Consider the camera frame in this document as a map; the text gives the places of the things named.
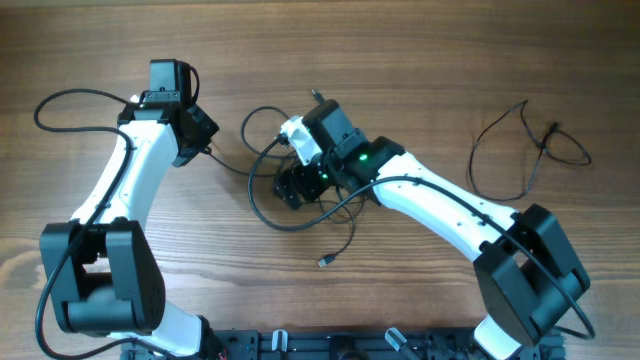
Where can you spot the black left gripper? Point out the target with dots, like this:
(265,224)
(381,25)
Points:
(208,129)

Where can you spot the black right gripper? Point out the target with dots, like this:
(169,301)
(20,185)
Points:
(292,192)

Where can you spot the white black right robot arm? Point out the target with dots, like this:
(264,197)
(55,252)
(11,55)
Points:
(528,273)

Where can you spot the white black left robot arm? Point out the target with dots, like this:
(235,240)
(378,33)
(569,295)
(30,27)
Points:
(102,278)

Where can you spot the black aluminium base frame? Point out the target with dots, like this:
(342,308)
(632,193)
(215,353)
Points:
(431,344)

